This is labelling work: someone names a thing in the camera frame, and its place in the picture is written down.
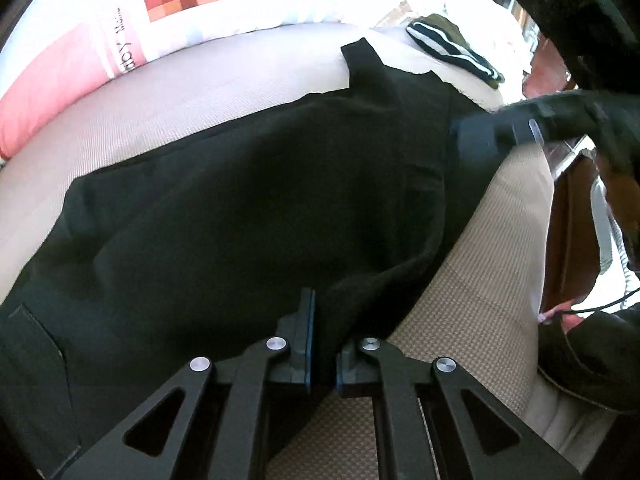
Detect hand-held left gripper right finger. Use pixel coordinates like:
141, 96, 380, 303
336, 336, 583, 480

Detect dark cloth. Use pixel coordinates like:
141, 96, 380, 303
535, 305, 640, 413

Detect pink checkered bolster pillow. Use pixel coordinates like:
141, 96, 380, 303
0, 0, 346, 161

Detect white ribbed object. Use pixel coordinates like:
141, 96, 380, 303
590, 177, 636, 281

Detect dark striped garment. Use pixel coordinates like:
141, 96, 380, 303
405, 12, 506, 83

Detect black cable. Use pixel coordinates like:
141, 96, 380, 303
557, 285, 640, 317

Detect beige woven bed mat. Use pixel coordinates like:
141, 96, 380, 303
0, 19, 557, 480

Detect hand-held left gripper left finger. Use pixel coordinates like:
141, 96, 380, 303
62, 287, 317, 480

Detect black pants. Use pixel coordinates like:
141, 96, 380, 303
0, 37, 506, 478

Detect wooden bed frame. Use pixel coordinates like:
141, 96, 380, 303
542, 157, 608, 321

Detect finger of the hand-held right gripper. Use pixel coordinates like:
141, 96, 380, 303
449, 89, 598, 150

